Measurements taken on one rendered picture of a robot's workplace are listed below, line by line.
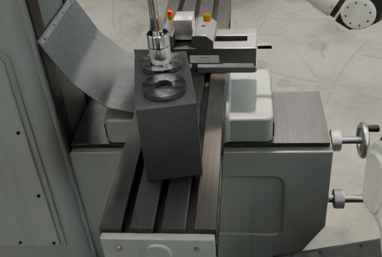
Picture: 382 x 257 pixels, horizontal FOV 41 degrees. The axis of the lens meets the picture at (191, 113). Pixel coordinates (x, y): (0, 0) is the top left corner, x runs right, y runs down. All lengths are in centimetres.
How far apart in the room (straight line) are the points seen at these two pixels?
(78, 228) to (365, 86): 197
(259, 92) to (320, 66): 178
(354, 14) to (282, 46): 232
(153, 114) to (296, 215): 82
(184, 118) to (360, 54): 256
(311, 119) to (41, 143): 81
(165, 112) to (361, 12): 51
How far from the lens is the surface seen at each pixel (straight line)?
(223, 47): 141
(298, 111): 162
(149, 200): 105
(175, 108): 98
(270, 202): 164
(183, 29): 143
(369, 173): 100
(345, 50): 351
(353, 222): 229
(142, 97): 101
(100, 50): 161
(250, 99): 151
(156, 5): 104
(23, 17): 136
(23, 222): 176
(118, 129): 150
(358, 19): 123
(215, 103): 130
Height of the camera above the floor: 165
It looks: 35 degrees down
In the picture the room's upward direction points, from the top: 5 degrees counter-clockwise
